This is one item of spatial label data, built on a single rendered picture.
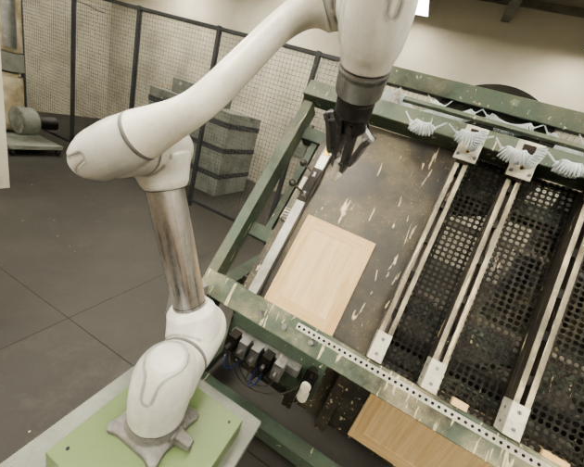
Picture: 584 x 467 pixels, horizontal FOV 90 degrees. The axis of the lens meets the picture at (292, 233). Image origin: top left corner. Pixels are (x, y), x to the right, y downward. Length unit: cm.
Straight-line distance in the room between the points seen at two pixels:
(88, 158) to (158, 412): 61
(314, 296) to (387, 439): 88
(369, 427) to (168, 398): 127
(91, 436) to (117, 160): 74
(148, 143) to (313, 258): 102
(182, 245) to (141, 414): 43
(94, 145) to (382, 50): 54
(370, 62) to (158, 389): 82
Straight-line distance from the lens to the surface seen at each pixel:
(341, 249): 146
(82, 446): 107
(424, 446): 191
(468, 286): 150
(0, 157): 464
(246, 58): 62
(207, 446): 106
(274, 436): 191
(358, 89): 57
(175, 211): 84
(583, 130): 227
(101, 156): 68
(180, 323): 96
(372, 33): 52
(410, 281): 144
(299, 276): 146
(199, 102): 60
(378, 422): 187
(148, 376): 86
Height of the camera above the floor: 174
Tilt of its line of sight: 22 degrees down
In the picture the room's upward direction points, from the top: 18 degrees clockwise
